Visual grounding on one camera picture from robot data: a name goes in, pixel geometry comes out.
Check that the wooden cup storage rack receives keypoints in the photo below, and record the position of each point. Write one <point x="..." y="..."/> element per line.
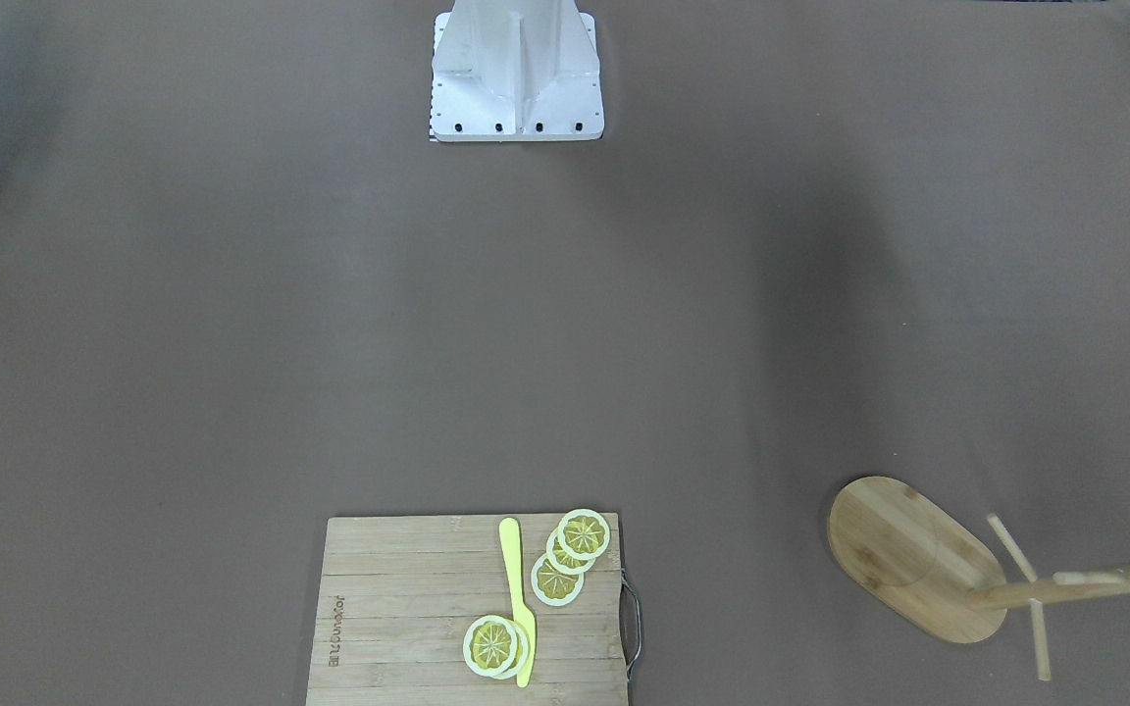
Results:
<point x="916" y="559"/>

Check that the lemon slice top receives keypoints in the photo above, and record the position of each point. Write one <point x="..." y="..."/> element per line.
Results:
<point x="584" y="534"/>

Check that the yellow plastic knife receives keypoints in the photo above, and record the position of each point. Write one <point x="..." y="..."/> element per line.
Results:
<point x="510" y="544"/>

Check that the lemon slice middle overlapped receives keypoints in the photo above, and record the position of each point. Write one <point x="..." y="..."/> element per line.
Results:
<point x="561" y="561"/>

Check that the lemon slice lower of trio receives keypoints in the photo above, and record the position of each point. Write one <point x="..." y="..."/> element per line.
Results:
<point x="553" y="587"/>

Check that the bamboo cutting board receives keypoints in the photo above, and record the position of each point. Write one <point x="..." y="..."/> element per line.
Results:
<point x="397" y="595"/>

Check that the lemon slice under knife slice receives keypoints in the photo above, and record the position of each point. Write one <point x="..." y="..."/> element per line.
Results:
<point x="521" y="641"/>

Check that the lemon slice on knife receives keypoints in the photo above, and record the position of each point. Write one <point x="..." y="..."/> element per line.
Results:
<point x="487" y="646"/>

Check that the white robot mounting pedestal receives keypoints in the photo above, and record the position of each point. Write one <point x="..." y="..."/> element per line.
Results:
<point x="515" y="71"/>

